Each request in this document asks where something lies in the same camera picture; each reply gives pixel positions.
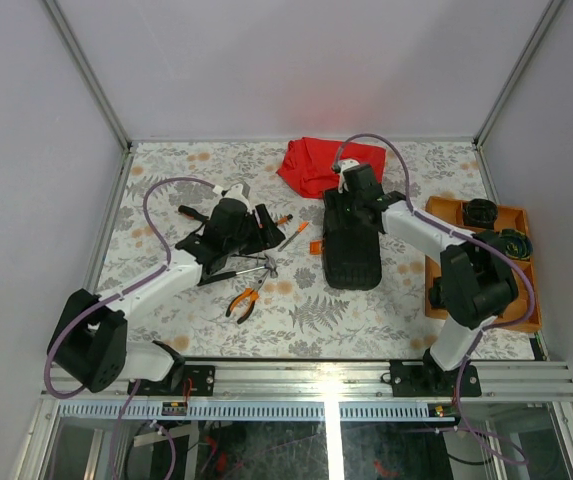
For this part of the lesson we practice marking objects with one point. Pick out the floral patterned table mat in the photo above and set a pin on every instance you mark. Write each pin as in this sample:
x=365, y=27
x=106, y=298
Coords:
x=298, y=315

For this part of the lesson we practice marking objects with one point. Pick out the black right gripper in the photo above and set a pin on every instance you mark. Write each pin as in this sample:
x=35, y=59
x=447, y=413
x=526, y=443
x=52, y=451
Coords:
x=352, y=223

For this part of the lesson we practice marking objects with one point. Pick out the chrome claw hammer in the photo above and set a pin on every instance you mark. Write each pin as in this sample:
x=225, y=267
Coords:
x=265, y=263

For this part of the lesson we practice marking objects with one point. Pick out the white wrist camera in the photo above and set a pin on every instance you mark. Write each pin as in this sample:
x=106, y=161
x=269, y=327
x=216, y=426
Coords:
x=341, y=168
x=238, y=191

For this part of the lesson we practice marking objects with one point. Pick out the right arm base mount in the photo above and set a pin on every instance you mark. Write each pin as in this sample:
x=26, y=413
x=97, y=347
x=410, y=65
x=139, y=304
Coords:
x=433, y=380

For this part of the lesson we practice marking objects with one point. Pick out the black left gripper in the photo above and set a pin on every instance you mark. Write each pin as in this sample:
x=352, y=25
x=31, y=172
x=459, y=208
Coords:
x=266, y=237

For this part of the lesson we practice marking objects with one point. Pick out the orange wooden divided tray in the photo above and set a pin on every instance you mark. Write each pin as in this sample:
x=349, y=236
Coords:
x=477, y=278

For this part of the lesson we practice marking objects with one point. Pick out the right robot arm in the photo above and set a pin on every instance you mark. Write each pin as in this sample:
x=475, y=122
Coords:
x=406, y=222

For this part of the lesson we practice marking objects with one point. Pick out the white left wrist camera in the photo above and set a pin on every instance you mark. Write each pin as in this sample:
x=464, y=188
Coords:
x=238, y=191

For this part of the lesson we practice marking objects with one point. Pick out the orange handled pliers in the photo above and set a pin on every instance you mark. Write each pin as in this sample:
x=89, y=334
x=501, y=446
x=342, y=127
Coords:
x=249, y=298

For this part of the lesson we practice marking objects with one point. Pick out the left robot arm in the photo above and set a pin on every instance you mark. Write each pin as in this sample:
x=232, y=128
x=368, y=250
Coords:
x=90, y=340

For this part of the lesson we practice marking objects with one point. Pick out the orange case latch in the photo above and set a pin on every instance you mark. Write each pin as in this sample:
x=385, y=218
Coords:
x=316, y=247

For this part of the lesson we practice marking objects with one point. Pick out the orange handled small saw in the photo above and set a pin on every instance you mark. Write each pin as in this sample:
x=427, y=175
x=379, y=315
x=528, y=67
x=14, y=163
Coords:
x=292, y=237

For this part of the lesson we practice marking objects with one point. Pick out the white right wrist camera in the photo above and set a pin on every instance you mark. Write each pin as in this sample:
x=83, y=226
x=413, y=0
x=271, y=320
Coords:
x=341, y=168

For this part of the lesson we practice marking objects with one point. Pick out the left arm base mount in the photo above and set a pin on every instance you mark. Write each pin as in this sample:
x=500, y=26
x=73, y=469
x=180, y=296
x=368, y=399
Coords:
x=191, y=380

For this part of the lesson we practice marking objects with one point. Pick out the black orange large screwdriver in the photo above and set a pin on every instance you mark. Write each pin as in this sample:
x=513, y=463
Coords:
x=192, y=214

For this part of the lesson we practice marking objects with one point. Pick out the black plastic tool case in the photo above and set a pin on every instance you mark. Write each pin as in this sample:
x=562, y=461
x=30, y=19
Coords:
x=351, y=256

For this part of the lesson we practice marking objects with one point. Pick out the small orange black screwdriver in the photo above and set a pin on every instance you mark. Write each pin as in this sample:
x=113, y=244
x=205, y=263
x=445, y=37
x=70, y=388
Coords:
x=282, y=219

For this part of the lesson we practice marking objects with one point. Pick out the red cloth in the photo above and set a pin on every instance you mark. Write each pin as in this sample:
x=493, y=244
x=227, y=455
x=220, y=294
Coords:
x=307, y=164

